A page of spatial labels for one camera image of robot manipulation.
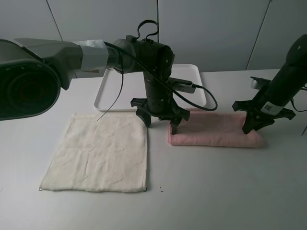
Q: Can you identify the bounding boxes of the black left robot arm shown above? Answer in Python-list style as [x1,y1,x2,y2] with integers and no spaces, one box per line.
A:
[0,34,190,133]

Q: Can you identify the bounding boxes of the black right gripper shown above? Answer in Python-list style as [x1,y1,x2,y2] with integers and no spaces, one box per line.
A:
[232,100,295,134]

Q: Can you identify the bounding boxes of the pink towel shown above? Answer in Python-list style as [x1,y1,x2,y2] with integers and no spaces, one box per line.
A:
[167,110,263,148]

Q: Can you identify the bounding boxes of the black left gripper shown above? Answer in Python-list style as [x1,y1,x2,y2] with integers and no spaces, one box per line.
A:
[130,74,189,135]

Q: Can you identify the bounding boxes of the white plastic tray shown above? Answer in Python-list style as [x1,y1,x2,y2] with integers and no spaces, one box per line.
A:
[94,64,207,111]

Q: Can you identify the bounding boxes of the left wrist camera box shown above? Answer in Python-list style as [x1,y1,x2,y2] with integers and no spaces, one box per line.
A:
[168,77,196,94]

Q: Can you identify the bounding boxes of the black zip tie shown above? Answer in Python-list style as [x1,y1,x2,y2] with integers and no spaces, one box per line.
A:
[96,69,125,122]

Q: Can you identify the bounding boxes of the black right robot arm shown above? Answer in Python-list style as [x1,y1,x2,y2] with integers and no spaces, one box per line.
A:
[232,34,307,134]

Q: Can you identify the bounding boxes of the white towel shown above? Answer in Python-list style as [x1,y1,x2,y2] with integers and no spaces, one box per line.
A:
[39,112,148,193]

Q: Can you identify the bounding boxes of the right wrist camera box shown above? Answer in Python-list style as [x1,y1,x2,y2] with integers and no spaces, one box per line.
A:
[250,77,271,90]

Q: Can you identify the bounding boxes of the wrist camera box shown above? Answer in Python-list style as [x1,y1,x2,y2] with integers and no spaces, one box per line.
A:
[168,77,196,94]
[250,77,271,90]

